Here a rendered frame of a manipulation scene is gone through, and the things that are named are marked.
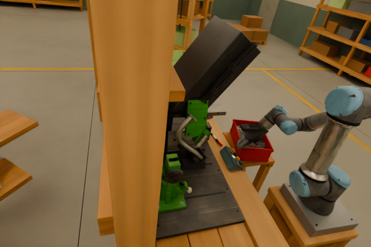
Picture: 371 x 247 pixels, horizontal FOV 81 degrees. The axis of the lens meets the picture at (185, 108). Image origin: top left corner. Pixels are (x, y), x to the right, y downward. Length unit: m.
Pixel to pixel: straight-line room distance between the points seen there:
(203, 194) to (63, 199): 1.48
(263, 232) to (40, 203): 1.85
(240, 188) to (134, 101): 1.04
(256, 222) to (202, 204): 0.26
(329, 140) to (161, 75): 0.86
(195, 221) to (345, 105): 0.77
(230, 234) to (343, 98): 0.73
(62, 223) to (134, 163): 1.87
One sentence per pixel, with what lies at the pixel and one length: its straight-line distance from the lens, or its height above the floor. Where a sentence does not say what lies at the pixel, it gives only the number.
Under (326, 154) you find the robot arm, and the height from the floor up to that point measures 1.28.
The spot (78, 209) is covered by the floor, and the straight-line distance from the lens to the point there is 2.26.
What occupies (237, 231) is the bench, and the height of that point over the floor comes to 0.88.
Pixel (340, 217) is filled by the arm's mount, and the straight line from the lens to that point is 1.43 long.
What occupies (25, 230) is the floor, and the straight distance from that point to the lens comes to 2.29.
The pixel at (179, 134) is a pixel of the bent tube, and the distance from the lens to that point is 1.15.
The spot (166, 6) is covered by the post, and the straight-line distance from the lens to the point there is 0.26.
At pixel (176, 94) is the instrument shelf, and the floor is 1.53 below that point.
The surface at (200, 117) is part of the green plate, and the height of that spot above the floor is 1.18.
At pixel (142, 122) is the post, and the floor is 1.66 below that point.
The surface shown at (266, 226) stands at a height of 0.90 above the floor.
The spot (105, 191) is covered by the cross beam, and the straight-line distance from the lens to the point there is 0.72.
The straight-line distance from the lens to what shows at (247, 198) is 1.25.
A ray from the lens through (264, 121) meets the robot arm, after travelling 1.35.
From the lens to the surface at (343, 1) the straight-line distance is 7.09.
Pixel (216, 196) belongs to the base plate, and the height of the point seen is 0.90.
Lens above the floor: 1.85
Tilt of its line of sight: 33 degrees down
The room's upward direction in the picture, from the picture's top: 8 degrees clockwise
